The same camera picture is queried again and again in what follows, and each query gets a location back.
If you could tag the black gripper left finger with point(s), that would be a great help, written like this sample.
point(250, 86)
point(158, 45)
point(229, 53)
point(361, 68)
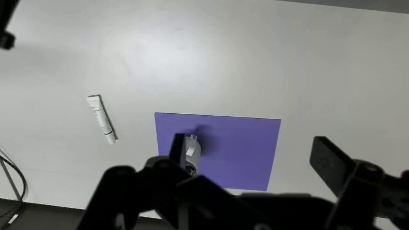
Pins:
point(128, 196)

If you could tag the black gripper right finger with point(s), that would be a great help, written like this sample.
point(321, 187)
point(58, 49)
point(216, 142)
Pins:
point(337, 170)

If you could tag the white cup with dark lid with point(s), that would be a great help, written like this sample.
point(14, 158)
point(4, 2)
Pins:
point(193, 154)

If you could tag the white squeeze tube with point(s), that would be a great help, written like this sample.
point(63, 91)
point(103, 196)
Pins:
point(103, 118)

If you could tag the purple rectangular mat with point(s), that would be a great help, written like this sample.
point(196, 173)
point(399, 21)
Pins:
point(243, 149)

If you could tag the black camera stand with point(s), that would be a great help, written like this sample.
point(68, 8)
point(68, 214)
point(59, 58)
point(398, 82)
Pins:
point(6, 26)

